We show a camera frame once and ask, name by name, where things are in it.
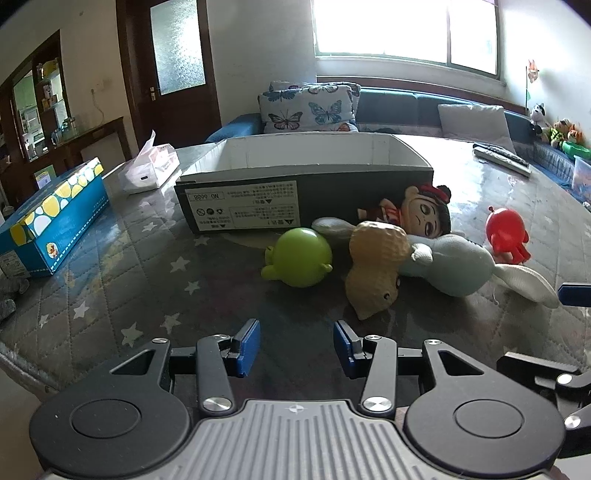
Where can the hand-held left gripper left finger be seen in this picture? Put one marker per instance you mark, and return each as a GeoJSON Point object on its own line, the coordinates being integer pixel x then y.
{"type": "Point", "coordinates": [248, 346]}

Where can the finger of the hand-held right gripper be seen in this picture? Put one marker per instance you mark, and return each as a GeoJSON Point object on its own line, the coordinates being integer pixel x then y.
{"type": "Point", "coordinates": [554, 374]}
{"type": "Point", "coordinates": [575, 294]}

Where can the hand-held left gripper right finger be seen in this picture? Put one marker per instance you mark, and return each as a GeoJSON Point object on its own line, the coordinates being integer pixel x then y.
{"type": "Point", "coordinates": [342, 348]}

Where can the red round toy figure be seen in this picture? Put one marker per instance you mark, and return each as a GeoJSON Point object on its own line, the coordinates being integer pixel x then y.
{"type": "Point", "coordinates": [505, 228]}

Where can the tan peanut plush toy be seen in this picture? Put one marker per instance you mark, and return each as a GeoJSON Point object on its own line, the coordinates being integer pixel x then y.
{"type": "Point", "coordinates": [376, 254]}

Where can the pale blue rabbit plush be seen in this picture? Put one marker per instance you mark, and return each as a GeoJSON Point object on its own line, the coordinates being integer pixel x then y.
{"type": "Point", "coordinates": [455, 270]}

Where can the dark cardboard box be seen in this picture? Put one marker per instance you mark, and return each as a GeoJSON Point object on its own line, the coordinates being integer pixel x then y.
{"type": "Point", "coordinates": [346, 194]}

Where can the black-haired doll figure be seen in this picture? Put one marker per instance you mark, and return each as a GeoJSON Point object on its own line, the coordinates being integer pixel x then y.
{"type": "Point", "coordinates": [427, 214]}

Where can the grey star-patterned desktop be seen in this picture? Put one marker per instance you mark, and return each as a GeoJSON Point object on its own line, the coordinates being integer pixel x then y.
{"type": "Point", "coordinates": [138, 281]}

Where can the green round frog toy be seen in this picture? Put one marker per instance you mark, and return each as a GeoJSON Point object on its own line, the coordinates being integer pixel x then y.
{"type": "Point", "coordinates": [302, 256]}

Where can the clear plastic storage box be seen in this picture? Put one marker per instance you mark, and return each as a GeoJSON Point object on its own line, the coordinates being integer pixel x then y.
{"type": "Point", "coordinates": [582, 177]}

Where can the grey remote control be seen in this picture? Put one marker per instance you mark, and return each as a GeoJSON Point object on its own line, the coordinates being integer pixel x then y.
{"type": "Point", "coordinates": [505, 162]}

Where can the orange plush toy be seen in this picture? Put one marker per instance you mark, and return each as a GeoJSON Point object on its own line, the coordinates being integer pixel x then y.
{"type": "Point", "coordinates": [574, 134]}

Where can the green yellow plush toy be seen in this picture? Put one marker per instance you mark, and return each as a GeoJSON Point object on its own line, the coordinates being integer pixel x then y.
{"type": "Point", "coordinates": [554, 131]}

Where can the dark remote control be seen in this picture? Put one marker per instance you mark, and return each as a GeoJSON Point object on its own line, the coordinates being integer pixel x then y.
{"type": "Point", "coordinates": [496, 150]}

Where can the black and white plush toy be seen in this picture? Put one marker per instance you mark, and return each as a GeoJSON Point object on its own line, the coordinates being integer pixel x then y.
{"type": "Point", "coordinates": [537, 117]}

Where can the white pillow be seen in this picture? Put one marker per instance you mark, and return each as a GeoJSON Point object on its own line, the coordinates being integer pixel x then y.
{"type": "Point", "coordinates": [475, 122]}

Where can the white soft tissue pack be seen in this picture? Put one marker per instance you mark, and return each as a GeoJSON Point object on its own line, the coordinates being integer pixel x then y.
{"type": "Point", "coordinates": [145, 173]}

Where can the blue dotted tissue box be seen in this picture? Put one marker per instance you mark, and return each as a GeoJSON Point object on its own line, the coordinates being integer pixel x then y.
{"type": "Point", "coordinates": [69, 217]}

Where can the orange pinwheel on stick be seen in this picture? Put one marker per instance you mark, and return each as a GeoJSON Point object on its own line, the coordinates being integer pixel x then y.
{"type": "Point", "coordinates": [532, 71]}

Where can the butterfly print pillow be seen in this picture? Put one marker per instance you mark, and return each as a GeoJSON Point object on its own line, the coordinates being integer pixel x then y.
{"type": "Point", "coordinates": [304, 110]}
{"type": "Point", "coordinates": [286, 85]}

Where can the grey cloth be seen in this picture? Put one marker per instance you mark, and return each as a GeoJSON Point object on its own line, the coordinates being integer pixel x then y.
{"type": "Point", "coordinates": [9, 300]}

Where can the blue sofa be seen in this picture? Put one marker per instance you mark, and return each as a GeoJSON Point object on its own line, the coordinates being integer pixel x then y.
{"type": "Point", "coordinates": [397, 108]}

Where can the dark wooden door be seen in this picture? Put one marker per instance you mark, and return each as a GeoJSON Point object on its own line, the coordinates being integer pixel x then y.
{"type": "Point", "coordinates": [138, 69]}

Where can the dark wooden cabinet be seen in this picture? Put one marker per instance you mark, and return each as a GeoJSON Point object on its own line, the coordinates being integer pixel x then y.
{"type": "Point", "coordinates": [18, 138]}

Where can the window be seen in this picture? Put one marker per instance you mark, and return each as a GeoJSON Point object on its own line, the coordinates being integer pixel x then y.
{"type": "Point", "coordinates": [397, 27]}

